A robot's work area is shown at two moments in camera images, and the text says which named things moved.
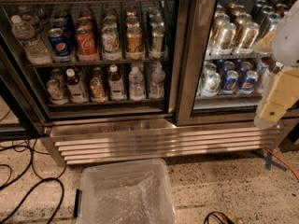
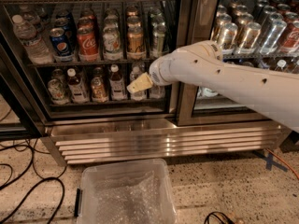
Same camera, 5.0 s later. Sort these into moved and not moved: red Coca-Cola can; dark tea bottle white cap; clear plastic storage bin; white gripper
Moved: white gripper
Not moved: red Coca-Cola can; clear plastic storage bin; dark tea bottle white cap
